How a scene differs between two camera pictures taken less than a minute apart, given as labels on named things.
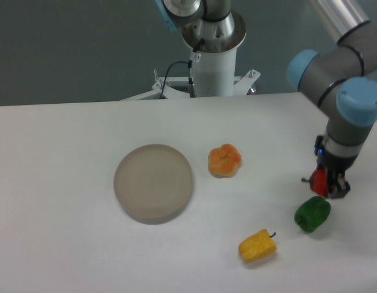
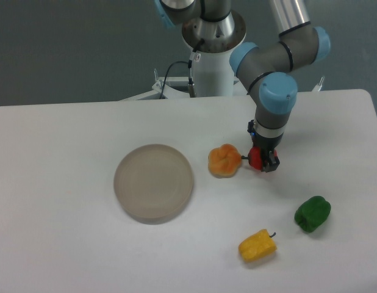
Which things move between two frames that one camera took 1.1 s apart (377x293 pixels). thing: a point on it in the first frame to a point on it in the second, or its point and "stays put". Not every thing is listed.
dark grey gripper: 335,167 to 266,145
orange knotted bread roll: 224,161 stays put
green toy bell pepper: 310,214 stays put
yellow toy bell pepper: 257,246 stays put
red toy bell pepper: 318,180 to 254,157
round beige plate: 153,183 stays put
